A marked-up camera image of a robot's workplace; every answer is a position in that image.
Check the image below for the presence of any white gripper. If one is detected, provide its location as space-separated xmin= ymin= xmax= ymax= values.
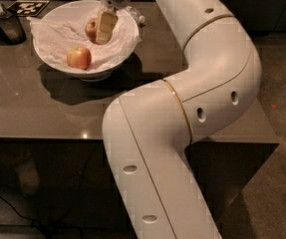
xmin=96 ymin=0 xmax=131 ymax=45

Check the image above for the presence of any smaller red apple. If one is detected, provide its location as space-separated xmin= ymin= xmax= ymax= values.
xmin=85 ymin=18 xmax=98 ymax=44

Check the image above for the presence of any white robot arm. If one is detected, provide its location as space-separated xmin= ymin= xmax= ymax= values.
xmin=103 ymin=0 xmax=261 ymax=239

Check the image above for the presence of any white ceramic bowl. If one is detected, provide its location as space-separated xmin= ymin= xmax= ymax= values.
xmin=32 ymin=0 xmax=140 ymax=83

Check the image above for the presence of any larger yellow-red apple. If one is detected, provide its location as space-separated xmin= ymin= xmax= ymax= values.
xmin=67 ymin=47 xmax=92 ymax=70

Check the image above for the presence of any clear plastic water bottle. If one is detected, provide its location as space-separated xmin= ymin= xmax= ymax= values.
xmin=126 ymin=6 xmax=145 ymax=27

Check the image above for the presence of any white crumpled paper liner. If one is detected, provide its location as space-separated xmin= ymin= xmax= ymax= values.
xmin=27 ymin=7 xmax=143 ymax=72

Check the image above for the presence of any black white fiducial marker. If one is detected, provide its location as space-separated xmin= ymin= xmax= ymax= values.
xmin=9 ymin=0 xmax=50 ymax=17

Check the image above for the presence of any black floor cable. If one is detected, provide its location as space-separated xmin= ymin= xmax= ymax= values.
xmin=0 ymin=172 xmax=56 ymax=239

